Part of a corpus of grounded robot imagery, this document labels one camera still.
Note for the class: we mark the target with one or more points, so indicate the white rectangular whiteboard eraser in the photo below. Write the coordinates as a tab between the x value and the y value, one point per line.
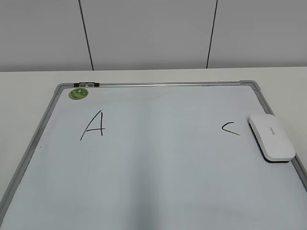
272	138

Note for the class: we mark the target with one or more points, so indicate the round green magnet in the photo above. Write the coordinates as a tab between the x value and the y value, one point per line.
78	94

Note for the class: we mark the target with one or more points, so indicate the white whiteboard with grey frame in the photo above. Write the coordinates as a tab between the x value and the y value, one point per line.
161	156

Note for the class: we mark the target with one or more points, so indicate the black and silver frame clip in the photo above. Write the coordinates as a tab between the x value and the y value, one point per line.
86	84

